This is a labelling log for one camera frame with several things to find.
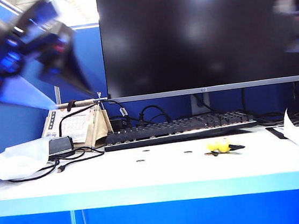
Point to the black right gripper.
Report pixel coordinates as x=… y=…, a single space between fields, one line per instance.
x=294 y=19

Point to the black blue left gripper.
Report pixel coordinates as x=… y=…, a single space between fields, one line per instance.
x=3 y=58

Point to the yellow doll figurine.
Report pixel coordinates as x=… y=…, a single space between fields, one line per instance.
x=222 y=147

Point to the small dark coin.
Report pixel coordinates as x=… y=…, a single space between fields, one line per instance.
x=146 y=150

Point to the dark silver coin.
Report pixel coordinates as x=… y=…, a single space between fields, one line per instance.
x=140 y=160

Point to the dark bronze coin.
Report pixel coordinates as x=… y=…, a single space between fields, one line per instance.
x=188 y=152

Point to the wooden rod with metal clips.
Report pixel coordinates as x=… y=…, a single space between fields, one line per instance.
x=83 y=102

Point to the beige desk calendar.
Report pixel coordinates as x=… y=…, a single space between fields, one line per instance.
x=72 y=126

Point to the black power adapter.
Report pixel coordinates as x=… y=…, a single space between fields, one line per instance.
x=118 y=122
x=60 y=145

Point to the white plastic bag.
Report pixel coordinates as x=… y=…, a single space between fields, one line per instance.
x=17 y=162

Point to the large black computer monitor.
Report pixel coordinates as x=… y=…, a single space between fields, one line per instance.
x=197 y=31

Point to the black mechanical keyboard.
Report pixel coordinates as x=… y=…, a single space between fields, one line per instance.
x=154 y=133

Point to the grey monitor stand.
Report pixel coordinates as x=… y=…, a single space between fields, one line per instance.
x=200 y=103

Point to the white partition post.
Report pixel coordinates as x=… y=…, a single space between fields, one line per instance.
x=57 y=95

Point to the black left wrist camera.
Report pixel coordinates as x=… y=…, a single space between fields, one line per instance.
x=33 y=13

